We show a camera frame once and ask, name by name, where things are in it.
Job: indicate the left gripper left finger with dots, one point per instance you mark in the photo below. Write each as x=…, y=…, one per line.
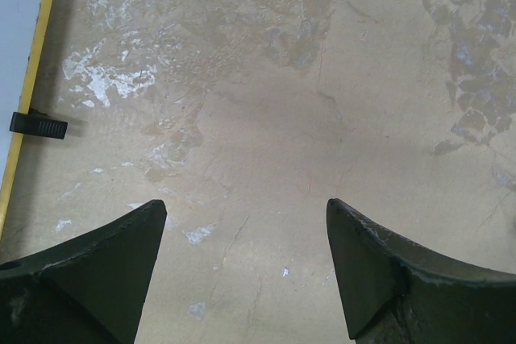
x=89, y=289

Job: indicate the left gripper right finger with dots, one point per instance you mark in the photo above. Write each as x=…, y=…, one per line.
x=394, y=290

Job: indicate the yellow framed whiteboard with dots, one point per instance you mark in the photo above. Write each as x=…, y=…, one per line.
x=23, y=28

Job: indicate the black whiteboard clip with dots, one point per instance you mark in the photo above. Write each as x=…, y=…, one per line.
x=38, y=125

